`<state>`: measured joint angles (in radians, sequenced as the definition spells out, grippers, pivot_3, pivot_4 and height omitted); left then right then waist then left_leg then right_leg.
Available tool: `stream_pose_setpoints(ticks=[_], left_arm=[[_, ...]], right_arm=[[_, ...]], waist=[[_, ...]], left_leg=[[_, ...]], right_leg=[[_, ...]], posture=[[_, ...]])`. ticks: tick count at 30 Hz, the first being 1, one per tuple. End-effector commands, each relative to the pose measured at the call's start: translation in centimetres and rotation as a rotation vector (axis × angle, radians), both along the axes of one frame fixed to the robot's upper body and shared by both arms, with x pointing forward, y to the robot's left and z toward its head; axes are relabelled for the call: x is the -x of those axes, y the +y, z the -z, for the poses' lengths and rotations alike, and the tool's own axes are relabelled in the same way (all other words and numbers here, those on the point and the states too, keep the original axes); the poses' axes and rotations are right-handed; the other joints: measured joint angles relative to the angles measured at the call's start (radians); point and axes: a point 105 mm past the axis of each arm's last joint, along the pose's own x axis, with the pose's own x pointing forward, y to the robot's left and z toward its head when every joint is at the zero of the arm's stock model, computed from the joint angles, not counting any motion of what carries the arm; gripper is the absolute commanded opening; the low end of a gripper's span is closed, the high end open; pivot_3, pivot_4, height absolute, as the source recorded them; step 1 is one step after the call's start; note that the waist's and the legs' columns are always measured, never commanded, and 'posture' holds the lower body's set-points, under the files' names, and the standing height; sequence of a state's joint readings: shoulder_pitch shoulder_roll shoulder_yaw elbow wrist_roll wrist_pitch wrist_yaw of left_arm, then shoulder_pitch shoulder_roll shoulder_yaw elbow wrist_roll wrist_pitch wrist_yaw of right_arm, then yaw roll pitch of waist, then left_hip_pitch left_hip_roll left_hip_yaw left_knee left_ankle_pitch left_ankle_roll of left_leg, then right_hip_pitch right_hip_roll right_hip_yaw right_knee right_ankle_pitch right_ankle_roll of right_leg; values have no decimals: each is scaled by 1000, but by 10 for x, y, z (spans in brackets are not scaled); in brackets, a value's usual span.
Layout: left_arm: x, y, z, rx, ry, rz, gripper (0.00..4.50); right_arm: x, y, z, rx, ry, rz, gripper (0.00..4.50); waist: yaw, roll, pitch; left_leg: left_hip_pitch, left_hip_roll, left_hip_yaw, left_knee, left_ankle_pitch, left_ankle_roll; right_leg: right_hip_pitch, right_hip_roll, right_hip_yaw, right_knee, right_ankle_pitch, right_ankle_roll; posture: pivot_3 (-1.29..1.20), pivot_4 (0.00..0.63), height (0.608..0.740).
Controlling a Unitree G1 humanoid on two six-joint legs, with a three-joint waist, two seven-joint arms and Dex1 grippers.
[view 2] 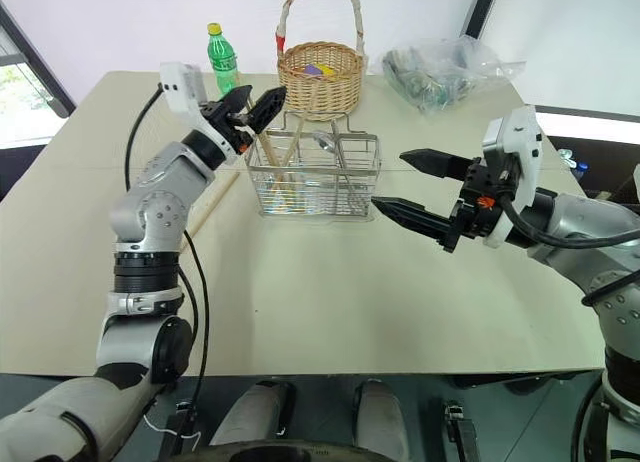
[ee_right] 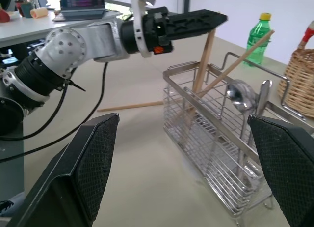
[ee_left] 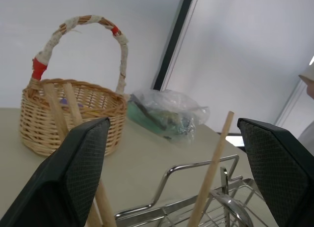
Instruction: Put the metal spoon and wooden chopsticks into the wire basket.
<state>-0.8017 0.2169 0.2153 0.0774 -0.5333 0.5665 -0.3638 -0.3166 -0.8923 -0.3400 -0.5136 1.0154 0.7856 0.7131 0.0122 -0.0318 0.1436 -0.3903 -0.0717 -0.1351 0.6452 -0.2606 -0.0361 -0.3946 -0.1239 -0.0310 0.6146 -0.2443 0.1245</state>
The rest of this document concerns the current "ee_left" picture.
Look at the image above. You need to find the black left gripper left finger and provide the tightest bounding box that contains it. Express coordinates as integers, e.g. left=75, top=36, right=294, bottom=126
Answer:
left=0, top=117, right=111, bottom=227

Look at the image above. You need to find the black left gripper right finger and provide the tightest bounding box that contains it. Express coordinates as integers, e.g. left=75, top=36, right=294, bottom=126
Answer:
left=236, top=117, right=314, bottom=227

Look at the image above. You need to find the wooden chopstick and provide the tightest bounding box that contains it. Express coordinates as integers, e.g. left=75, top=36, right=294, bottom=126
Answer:
left=43, top=83, right=103, bottom=227
left=187, top=111, right=235, bottom=227
left=63, top=82, right=117, bottom=227

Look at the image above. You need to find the clear plastic bag with items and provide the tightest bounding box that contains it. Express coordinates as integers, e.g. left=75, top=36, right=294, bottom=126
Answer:
left=126, top=88, right=210, bottom=145

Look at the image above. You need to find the wicker basket with handle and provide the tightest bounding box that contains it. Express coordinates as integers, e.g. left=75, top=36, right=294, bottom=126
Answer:
left=19, top=15, right=131, bottom=157

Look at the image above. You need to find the metal wire basket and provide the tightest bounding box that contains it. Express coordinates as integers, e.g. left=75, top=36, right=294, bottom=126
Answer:
left=114, top=154, right=278, bottom=227

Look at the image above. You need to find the black window frame post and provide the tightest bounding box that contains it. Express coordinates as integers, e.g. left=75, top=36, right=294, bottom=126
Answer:
left=152, top=0, right=197, bottom=91

